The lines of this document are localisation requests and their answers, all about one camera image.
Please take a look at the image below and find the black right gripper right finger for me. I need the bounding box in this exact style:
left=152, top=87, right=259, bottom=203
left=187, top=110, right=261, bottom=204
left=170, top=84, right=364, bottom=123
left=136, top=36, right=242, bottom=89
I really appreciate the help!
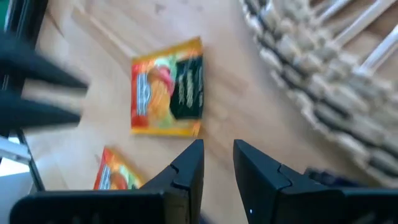
left=233, top=139, right=343, bottom=224

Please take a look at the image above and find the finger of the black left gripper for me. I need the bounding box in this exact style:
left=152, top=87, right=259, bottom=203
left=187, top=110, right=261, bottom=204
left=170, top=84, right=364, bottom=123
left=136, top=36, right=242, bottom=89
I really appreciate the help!
left=0, top=89, right=82, bottom=131
left=0, top=30, right=90, bottom=91

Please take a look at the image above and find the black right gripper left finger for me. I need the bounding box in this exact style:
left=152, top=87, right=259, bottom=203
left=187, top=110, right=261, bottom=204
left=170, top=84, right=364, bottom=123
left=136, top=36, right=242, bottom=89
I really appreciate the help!
left=141, top=139, right=205, bottom=224

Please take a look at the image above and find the blue Ahmad blackcurrant tea packet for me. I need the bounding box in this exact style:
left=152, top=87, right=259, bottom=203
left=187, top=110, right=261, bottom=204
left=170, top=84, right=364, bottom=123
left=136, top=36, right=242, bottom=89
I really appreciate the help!
left=303, top=167, right=361, bottom=189

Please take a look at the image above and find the orange Ahmad mango tea packet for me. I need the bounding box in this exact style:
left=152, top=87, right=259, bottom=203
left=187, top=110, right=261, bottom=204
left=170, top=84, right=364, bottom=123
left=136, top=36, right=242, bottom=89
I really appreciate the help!
left=129, top=36, right=205, bottom=138
left=92, top=145, right=146, bottom=191

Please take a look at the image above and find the round wicker basket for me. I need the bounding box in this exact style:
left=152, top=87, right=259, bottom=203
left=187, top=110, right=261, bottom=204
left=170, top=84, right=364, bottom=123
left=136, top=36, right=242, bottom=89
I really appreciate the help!
left=239, top=0, right=398, bottom=189

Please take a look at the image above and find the black aluminium table frame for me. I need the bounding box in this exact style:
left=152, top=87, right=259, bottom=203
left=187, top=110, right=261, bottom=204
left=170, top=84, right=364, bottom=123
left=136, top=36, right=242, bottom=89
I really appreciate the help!
left=0, top=0, right=50, bottom=191

